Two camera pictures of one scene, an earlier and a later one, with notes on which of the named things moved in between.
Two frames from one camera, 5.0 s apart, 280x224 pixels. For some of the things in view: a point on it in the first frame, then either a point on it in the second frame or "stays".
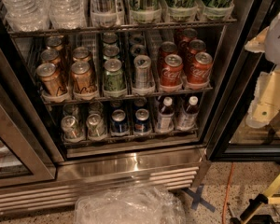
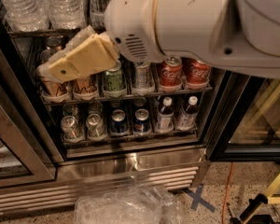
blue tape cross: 197,199 stays
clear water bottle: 66,7 stays
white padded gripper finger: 261,83 -> 43,70
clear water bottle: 26,7 stays
